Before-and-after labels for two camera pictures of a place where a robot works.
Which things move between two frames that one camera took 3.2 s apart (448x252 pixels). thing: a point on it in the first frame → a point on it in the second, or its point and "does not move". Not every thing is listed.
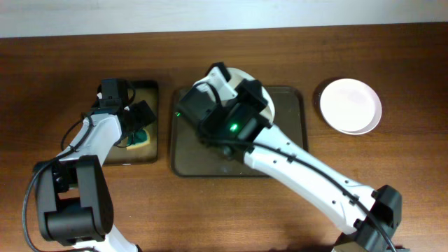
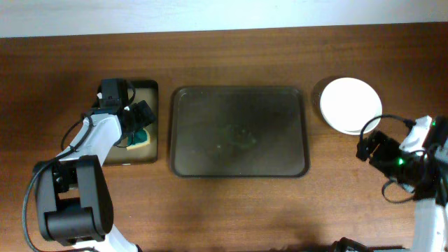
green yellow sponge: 141,139 does not move
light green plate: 237,75 → 348,103
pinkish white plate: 351,106 does not move
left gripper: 145,113 does not move
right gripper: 255,97 → 385,144
